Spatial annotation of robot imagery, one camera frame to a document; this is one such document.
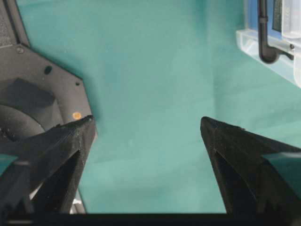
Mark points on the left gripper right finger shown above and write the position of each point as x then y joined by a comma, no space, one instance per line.
255,174

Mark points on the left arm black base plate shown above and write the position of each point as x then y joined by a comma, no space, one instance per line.
35,93

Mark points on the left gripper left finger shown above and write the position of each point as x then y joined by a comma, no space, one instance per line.
42,172

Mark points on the clear plastic storage case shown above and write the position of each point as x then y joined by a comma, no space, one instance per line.
247,41

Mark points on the blue foam insert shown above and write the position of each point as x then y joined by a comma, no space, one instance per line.
274,10

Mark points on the green table cloth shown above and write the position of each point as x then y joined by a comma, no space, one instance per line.
152,69

